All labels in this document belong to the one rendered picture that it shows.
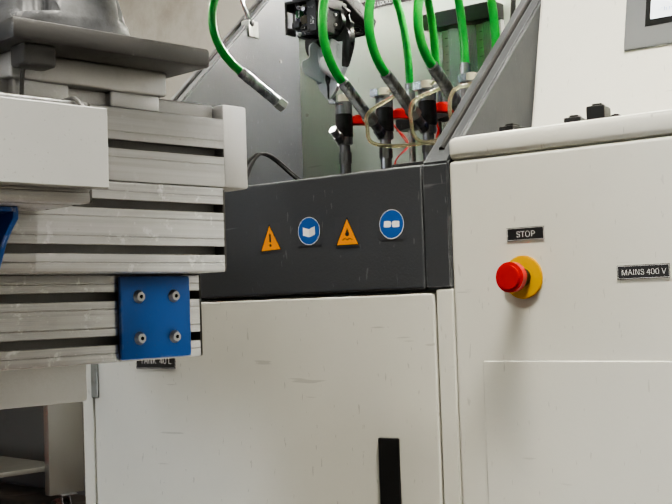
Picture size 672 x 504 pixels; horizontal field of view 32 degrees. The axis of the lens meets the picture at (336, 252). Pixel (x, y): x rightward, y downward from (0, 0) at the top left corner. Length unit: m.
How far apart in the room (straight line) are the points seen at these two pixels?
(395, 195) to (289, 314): 0.24
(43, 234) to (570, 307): 0.62
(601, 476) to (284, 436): 0.47
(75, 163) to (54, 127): 0.03
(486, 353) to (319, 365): 0.26
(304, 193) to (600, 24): 0.48
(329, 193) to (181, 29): 3.11
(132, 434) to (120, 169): 0.75
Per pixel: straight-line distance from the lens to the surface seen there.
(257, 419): 1.66
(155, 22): 4.77
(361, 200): 1.53
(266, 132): 2.22
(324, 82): 1.87
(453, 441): 1.47
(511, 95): 1.63
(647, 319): 1.34
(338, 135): 1.86
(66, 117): 0.99
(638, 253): 1.34
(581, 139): 1.38
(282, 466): 1.64
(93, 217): 1.14
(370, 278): 1.52
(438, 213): 1.47
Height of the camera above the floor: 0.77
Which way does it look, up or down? 3 degrees up
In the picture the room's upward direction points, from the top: 2 degrees counter-clockwise
